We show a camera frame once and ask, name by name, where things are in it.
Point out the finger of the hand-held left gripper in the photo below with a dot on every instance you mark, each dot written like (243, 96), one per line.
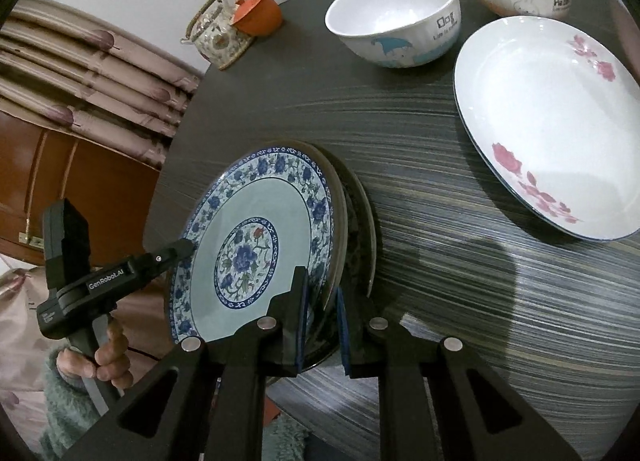
(170, 255)

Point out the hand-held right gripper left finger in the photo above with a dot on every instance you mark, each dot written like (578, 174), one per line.
(299, 326)

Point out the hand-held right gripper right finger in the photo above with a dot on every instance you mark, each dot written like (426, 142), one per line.
(344, 336)

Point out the blue floral plate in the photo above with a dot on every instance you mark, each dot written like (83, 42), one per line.
(250, 211)

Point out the dark plate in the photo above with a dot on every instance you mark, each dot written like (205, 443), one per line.
(362, 231)

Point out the white plate with pink flowers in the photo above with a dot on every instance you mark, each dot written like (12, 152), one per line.
(550, 111)

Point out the white bowl with blue print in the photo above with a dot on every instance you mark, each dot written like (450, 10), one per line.
(390, 11)

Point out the person's left forearm green sleeve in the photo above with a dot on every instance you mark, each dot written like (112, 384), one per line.
(65, 411)

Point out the person's left hand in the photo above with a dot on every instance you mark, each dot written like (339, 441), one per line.
(112, 356)

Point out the pink printed cloth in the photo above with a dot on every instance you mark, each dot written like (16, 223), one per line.
(135, 321)

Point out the brass cabinet latch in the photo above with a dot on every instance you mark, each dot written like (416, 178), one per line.
(31, 239)

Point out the brown wooden cabinet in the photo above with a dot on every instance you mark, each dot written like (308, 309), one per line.
(90, 191)

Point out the pink pleated curtain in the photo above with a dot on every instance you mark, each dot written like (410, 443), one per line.
(90, 76)

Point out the floral ceramic teapot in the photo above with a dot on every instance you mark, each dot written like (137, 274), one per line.
(217, 41)

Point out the orange cup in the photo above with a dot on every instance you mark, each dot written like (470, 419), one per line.
(260, 16)

